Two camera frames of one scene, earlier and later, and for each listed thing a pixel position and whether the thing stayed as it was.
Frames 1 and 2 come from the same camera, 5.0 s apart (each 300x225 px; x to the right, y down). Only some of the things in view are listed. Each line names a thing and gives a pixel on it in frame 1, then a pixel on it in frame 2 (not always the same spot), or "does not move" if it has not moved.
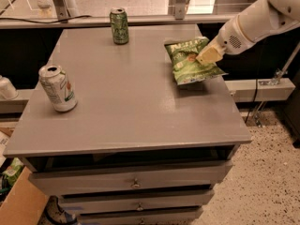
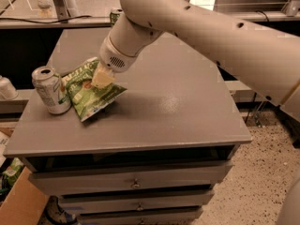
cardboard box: x=24 y=203 does not move
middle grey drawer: x=112 y=202 does not move
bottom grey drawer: x=167 y=217 does not move
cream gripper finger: x=209 y=55 → x=102 y=76
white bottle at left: x=7 y=91 does not move
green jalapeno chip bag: x=186 y=66 → x=86 y=97
